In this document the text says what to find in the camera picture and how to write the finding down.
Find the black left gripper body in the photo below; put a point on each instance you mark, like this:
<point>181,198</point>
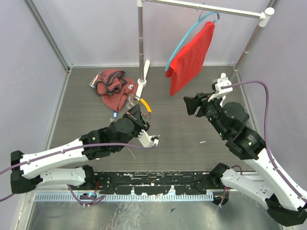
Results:
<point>139,124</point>

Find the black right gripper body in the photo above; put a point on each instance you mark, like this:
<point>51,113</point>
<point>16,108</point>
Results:
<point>206,106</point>

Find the yellow handled metal keyring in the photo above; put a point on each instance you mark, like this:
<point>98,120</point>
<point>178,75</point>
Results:
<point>146,110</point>

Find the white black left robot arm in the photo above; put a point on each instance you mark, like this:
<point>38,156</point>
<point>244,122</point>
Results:
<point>47,167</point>

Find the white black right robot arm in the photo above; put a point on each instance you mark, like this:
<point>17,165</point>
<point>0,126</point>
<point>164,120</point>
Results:
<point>284,203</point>

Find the blue tagged key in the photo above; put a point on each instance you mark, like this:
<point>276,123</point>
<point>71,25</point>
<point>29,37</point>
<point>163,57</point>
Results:
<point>113,117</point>

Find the maroon crumpled garment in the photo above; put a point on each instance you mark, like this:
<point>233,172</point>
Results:
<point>114,87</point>

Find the red hanging cloth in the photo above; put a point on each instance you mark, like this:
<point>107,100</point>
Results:
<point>188,62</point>

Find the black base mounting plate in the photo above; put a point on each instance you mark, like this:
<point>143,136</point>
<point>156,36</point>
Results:
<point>150,183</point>

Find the teal clothes hanger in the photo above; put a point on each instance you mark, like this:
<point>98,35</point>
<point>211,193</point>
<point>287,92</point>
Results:
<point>200,19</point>

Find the white metal clothes rack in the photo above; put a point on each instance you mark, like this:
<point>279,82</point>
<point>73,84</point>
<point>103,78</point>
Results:
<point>263,18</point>

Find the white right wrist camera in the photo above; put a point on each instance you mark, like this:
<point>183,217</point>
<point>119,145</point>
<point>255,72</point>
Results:
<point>221,87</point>

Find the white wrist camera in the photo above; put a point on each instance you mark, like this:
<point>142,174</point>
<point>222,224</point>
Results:
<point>146,140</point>
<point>221,87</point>

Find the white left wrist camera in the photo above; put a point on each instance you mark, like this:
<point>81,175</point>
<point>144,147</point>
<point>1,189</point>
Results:
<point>146,140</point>

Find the grey slotted cable duct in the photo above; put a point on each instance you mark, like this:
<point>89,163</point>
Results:
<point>171,197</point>

